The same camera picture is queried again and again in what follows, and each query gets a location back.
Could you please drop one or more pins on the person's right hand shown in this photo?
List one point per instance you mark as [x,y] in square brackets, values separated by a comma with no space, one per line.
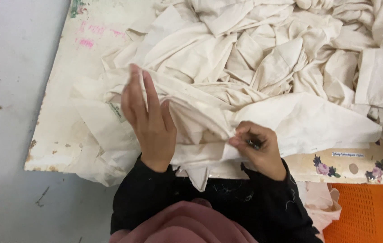
[267,155]

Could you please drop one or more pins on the person's left hand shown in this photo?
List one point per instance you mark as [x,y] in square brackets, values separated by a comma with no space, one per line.
[151,131]

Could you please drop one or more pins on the small metal thread snips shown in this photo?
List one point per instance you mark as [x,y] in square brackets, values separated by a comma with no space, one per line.
[254,145]

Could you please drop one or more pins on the cream cloth piece with label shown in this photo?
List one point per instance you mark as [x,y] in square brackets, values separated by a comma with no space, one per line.
[306,125]

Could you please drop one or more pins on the black top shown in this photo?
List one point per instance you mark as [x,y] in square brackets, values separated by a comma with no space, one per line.
[225,199]

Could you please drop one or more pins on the pale pink cloth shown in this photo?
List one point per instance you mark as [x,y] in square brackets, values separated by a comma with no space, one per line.
[319,206]

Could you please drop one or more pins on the dusty pink headscarf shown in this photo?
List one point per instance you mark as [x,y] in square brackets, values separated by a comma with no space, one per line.
[184,224]

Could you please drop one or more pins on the orange plastic crate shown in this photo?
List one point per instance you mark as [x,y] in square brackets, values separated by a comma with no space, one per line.
[360,216]

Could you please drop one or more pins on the heap of cream cloth pieces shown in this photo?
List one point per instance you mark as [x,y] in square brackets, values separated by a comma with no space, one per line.
[245,44]

